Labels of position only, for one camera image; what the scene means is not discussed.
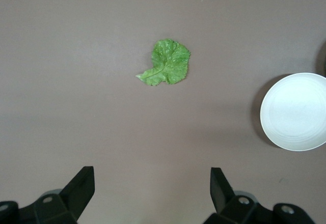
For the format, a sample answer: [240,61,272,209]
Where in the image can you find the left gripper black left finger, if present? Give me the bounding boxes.
[0,166,96,224]

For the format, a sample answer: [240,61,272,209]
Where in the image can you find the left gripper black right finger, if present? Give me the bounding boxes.
[203,167,313,224]

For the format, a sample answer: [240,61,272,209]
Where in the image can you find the green lettuce leaf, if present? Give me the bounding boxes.
[134,38,192,87]

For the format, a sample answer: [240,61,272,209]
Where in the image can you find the brown table cloth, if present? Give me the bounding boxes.
[0,0,326,224]

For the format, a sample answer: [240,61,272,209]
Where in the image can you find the pink round plate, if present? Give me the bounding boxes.
[259,73,326,152]

